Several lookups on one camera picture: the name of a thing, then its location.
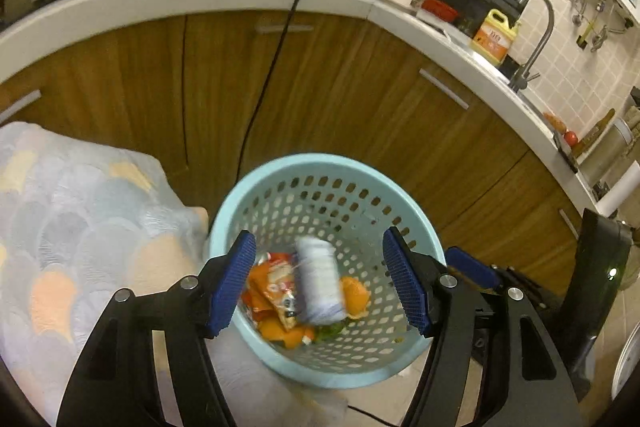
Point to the light blue perforated basket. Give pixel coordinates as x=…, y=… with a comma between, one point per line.
x=320, y=187

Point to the scallop patterned blanket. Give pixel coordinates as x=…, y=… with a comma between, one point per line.
x=75, y=207

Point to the white cylindrical roll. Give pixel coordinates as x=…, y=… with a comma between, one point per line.
x=320, y=282

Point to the white paper towel roll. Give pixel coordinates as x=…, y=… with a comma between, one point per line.
x=620, y=192

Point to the orange snack bag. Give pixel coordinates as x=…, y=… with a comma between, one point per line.
x=277, y=287

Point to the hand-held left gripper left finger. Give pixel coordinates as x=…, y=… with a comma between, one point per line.
x=232, y=287

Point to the grey lidded container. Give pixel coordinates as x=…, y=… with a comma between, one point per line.
x=612, y=152

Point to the red tomato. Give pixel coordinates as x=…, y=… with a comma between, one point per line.
x=570, y=137

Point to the steel kitchen faucet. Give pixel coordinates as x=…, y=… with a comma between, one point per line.
x=537, y=47

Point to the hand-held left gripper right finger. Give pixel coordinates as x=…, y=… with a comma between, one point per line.
x=406, y=282

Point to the curved orange peel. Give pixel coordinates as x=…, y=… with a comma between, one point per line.
x=355, y=299

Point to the red plastic container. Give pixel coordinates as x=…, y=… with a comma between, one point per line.
x=440, y=8

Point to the green lettuce leaf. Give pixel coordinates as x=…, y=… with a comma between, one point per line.
x=330, y=331

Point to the wooden kitchen cabinet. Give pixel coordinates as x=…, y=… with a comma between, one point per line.
x=350, y=82

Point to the metal valve pipes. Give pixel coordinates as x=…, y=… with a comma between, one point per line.
x=600, y=7

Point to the rounded orange peel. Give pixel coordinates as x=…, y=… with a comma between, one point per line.
x=285, y=337

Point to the yellow detergent bottle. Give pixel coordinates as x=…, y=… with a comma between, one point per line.
x=492, y=42

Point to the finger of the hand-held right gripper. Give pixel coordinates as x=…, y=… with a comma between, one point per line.
x=470, y=264

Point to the white round appliance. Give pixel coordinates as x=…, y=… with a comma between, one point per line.
x=627, y=372

